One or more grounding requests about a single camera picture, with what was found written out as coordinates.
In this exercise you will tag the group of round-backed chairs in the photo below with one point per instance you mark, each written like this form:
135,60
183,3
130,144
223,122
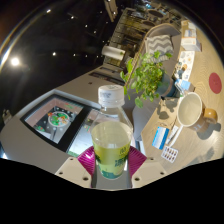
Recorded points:
156,13

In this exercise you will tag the group of ceiling spot lights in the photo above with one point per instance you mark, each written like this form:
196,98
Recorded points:
15,61

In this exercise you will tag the tan ceramic mug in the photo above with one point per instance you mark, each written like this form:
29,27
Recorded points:
190,110

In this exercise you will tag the blue white card packet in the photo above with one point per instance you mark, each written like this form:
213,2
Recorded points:
160,137

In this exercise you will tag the white paper sachet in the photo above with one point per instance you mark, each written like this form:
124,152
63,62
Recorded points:
174,135

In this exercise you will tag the clear green-labelled drink bottle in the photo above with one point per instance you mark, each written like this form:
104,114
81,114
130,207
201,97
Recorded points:
111,150

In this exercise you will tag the green potted plant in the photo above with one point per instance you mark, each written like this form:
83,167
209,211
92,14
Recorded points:
146,76

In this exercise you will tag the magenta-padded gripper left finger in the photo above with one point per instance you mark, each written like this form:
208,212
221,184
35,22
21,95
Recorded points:
85,160

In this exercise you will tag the window with festive stickers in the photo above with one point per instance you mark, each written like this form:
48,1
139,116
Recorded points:
56,120

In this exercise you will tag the flat round red coaster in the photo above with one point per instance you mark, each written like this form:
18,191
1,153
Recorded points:
215,83

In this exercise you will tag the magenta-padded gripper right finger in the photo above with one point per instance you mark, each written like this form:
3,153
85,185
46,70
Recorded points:
138,160

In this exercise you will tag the small white blue box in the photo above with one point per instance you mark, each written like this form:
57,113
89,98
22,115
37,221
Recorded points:
189,31

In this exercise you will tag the white orange cardboard box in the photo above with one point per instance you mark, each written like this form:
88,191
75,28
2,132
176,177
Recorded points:
190,43

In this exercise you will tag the pill blister pack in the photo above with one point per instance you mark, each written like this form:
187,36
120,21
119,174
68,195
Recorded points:
170,154

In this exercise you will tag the small blue white carton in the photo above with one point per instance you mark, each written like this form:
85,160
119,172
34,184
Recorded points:
185,85

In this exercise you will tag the white round pillar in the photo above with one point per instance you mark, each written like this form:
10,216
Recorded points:
113,52

